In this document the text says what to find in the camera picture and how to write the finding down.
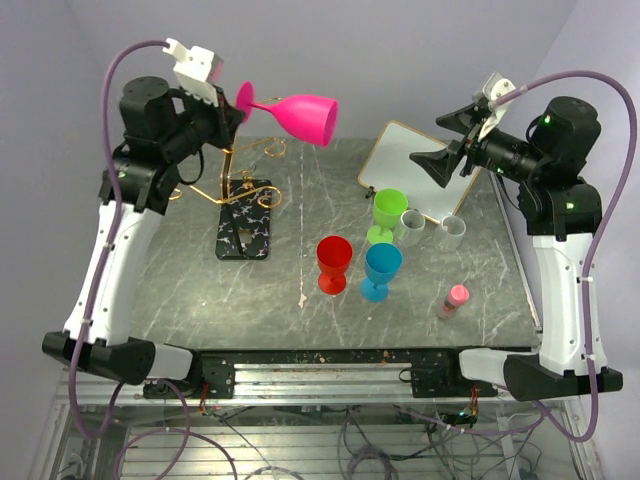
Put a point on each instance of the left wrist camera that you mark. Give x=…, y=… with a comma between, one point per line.
x=196, y=69

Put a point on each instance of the gold wine glass rack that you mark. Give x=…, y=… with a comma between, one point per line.
x=246, y=204

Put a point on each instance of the pink plastic wine glass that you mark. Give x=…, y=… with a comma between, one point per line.
x=309, y=118

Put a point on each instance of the clear glass cup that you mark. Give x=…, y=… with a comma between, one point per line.
x=449, y=234
x=409, y=231

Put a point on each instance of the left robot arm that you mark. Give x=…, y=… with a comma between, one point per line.
x=163, y=126

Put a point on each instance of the aluminium frame rail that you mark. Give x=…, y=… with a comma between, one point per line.
x=314, y=384

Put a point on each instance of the blue plastic wine glass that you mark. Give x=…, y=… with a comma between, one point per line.
x=382, y=263

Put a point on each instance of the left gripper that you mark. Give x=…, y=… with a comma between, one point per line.
x=226, y=118

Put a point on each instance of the red plastic wine glass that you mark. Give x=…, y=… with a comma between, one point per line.
x=334, y=255

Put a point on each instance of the small pink bottle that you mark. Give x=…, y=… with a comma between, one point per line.
x=457, y=296

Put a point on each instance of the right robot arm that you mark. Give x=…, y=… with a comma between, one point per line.
x=562, y=213

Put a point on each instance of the clear glass cup left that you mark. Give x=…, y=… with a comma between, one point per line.
x=409, y=231

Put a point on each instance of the green plastic wine glass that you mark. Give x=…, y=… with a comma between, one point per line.
x=389, y=205

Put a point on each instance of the gold framed whiteboard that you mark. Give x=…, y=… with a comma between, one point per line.
x=389, y=166

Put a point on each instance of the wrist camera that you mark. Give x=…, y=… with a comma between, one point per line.
x=492, y=90
x=196, y=69

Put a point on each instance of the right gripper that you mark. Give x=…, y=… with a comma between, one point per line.
x=441, y=163

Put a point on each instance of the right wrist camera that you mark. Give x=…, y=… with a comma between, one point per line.
x=492, y=90

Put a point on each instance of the clear glass cup right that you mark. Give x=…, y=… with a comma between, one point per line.
x=449, y=234

